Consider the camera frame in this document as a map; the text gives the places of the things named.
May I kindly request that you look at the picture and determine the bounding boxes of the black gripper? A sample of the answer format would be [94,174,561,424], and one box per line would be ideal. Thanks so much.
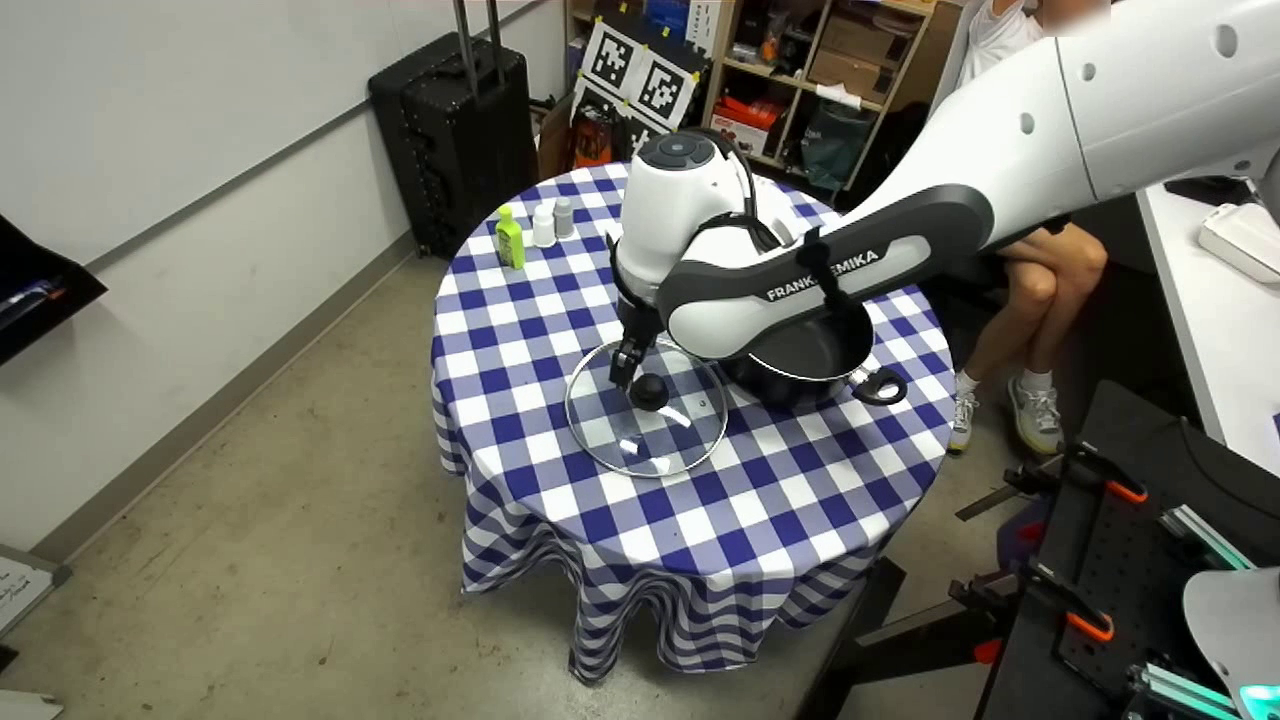
[608,259,674,394]

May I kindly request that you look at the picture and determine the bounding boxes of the round glass table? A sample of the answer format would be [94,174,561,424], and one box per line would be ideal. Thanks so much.
[561,334,735,485]

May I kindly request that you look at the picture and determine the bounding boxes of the white shaker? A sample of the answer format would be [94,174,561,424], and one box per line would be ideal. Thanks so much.
[527,197,566,256]

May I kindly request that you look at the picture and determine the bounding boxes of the green plastic bottle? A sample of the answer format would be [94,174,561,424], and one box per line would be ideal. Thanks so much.
[488,199,535,274]

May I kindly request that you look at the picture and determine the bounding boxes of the blue white checkered tablecloth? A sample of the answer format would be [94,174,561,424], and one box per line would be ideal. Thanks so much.
[429,159,965,687]

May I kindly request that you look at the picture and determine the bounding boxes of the white box with red print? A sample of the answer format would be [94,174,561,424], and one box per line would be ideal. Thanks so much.
[710,92,785,159]

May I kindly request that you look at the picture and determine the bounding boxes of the black white fiducial tag board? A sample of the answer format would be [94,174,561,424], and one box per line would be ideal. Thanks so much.
[576,18,648,100]
[628,44,710,134]

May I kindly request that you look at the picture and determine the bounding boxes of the teal bag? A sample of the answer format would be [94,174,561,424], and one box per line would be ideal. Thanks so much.
[797,100,871,194]

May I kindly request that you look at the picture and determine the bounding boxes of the black wheeled suitcase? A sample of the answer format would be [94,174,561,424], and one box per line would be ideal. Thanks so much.
[364,0,544,259]

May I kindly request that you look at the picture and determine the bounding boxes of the white sneaker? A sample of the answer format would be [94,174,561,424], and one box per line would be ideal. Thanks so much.
[1006,373,1072,465]
[944,373,986,462]

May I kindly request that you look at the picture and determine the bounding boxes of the wooden storage shelf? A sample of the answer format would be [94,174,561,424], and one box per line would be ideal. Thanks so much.
[558,0,944,210]

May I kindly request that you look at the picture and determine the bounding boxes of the black metal floor base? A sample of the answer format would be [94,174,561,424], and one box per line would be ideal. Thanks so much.
[797,556,1016,720]

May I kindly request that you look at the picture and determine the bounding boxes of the woman in grey top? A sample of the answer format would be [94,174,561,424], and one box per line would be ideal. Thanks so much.
[933,0,1121,465]

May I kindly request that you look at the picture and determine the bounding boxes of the black stand with orange clamps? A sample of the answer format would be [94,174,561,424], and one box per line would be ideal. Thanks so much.
[975,378,1280,720]

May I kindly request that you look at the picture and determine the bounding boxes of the white desk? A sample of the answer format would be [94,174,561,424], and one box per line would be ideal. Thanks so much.
[1131,174,1280,481]

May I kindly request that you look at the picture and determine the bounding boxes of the white keyboard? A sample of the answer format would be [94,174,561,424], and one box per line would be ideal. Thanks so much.
[1194,199,1280,291]

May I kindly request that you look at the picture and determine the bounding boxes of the white paper sheet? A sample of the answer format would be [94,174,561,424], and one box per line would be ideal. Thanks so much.
[0,548,65,641]

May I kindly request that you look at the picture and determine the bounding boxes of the black pot with loop handles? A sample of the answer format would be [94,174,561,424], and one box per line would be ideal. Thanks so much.
[726,286,914,419]

